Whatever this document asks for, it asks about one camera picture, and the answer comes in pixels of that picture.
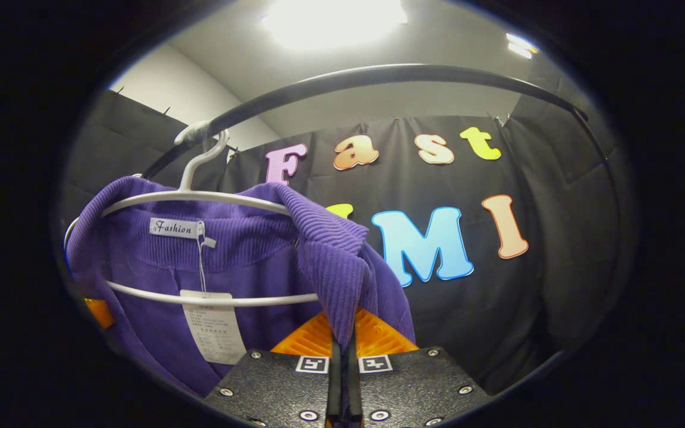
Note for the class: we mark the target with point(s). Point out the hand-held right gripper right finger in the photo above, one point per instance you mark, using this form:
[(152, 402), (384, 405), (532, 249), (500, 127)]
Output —
[(355, 392)]

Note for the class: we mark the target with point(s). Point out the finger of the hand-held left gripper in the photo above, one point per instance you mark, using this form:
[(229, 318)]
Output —
[(100, 312)]

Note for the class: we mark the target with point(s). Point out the white clothes hanger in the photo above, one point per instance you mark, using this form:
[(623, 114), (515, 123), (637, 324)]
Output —
[(188, 191)]

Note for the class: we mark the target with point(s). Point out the black metal clothes rack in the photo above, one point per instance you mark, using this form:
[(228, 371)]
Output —
[(378, 74)]

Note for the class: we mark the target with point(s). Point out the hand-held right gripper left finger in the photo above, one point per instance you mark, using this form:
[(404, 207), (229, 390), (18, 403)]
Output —
[(335, 392)]

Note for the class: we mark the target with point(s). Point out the small ceiling light panel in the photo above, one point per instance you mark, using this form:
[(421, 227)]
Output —
[(521, 46)]

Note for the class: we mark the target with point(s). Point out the white paper price tag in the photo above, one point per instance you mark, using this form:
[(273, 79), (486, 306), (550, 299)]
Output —
[(214, 333)]

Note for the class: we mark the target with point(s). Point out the purple knit jacket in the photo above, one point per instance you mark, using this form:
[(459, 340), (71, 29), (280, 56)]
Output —
[(247, 267)]

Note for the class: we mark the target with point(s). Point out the black backdrop cloth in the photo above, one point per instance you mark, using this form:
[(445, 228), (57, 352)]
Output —
[(497, 309)]

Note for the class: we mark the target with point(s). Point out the large ceiling light panel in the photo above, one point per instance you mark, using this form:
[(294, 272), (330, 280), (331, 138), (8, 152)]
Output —
[(333, 21)]

